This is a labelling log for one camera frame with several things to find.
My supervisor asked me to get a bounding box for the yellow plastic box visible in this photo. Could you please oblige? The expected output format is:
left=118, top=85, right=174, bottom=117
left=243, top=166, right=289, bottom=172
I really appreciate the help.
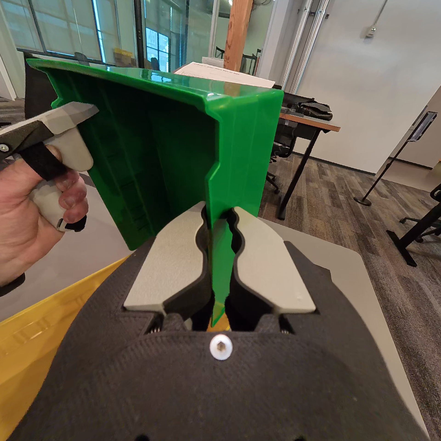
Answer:
left=0, top=255, right=229, bottom=440

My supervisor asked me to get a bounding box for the black office chair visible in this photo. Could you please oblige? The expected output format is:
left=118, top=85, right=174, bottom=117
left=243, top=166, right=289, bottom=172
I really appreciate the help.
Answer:
left=400, top=184, right=441, bottom=242
left=265, top=139, right=294, bottom=194

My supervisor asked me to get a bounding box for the green plastic box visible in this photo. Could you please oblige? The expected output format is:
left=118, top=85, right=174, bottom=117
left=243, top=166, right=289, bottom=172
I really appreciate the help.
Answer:
left=26, top=58, right=285, bottom=328

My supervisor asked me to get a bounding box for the wall electrical box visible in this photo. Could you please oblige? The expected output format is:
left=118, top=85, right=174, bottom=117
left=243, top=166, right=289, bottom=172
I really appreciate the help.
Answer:
left=365, top=0, right=394, bottom=38

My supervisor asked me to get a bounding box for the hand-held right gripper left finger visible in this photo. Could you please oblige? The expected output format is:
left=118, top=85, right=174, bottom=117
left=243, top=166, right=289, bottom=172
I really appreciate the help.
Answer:
left=123, top=201, right=212, bottom=331

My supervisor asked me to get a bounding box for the wooden-top desk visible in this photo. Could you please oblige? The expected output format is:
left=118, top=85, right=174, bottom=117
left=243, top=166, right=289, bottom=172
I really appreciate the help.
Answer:
left=276, top=93, right=342, bottom=221

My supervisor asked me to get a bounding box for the black desk frame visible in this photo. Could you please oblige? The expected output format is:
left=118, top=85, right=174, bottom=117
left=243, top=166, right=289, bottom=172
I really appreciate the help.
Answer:
left=386, top=203, right=441, bottom=267

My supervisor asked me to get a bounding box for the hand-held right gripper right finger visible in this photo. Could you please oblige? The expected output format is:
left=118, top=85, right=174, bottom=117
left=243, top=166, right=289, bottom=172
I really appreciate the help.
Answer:
left=226, top=207, right=317, bottom=331

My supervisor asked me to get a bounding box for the black sign stand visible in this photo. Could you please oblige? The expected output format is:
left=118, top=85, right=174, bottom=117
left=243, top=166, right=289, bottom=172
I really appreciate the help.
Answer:
left=353, top=111, right=438, bottom=207

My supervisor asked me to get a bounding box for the wooden post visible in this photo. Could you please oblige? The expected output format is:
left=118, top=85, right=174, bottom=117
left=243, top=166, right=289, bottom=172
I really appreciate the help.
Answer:
left=224, top=0, right=254, bottom=72

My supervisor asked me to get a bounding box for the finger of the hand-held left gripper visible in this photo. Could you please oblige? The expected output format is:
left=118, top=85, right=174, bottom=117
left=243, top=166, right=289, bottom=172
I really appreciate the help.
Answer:
left=0, top=102, right=100, bottom=172

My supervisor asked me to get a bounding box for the black bag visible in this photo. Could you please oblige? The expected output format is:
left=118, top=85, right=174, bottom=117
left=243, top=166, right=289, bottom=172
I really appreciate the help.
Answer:
left=296, top=100, right=333, bottom=121

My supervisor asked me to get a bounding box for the person's left hand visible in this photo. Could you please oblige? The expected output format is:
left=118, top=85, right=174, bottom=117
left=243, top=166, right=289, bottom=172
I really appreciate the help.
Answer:
left=0, top=145, right=89, bottom=286

